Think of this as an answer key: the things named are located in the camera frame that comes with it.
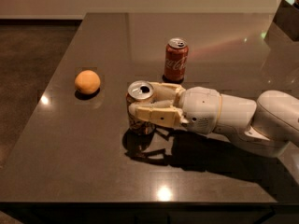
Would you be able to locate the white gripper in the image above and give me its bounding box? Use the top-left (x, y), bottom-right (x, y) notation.
top-left (138, 82), bottom-right (221, 134)

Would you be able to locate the orange metallic soda can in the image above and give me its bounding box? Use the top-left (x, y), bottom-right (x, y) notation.
top-left (126, 80), bottom-right (155, 135)

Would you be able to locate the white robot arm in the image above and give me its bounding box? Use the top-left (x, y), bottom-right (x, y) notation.
top-left (128, 80), bottom-right (299, 158)

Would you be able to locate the red cola can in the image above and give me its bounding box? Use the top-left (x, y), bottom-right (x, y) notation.
top-left (164, 37), bottom-right (189, 83)

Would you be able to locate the orange fruit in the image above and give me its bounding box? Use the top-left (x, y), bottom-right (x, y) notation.
top-left (75, 70), bottom-right (101, 95)

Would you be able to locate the dark box at corner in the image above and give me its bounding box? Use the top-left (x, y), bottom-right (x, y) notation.
top-left (264, 0), bottom-right (299, 47)

